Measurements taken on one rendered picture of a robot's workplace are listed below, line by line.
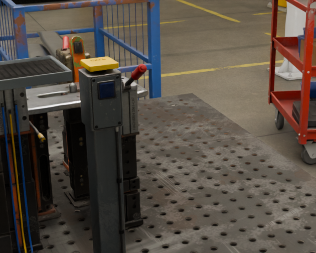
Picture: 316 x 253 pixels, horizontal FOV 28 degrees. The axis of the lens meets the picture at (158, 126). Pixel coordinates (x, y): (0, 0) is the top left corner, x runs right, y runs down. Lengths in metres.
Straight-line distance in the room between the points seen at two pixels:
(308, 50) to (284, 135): 0.87
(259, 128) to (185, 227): 2.69
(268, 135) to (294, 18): 1.52
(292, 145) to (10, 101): 2.79
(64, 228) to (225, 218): 0.40
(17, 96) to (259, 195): 0.72
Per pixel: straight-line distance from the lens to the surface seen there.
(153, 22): 3.51
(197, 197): 1.70
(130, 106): 1.44
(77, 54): 1.72
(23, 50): 3.34
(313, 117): 3.64
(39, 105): 1.50
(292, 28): 5.37
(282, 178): 1.82
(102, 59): 1.25
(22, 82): 1.14
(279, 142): 3.98
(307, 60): 3.40
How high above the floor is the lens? 1.46
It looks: 20 degrees down
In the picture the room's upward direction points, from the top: 1 degrees counter-clockwise
